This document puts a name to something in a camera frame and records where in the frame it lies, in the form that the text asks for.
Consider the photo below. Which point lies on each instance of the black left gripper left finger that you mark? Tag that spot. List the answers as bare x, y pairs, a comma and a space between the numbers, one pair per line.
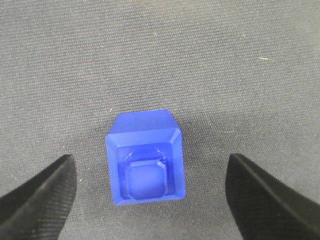
38, 209

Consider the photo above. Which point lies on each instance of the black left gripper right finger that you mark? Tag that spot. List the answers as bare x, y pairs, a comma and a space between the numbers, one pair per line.
264, 208

